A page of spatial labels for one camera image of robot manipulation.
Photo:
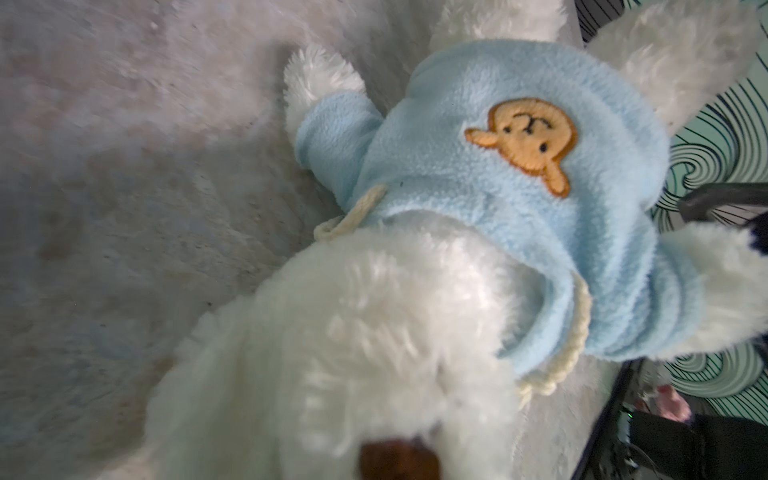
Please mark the white teddy bear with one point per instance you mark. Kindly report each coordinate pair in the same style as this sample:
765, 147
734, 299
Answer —
376, 354

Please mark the light blue fleece hoodie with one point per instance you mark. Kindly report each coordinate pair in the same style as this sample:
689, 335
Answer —
547, 152

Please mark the pink plush pig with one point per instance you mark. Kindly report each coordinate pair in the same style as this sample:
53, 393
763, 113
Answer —
671, 405

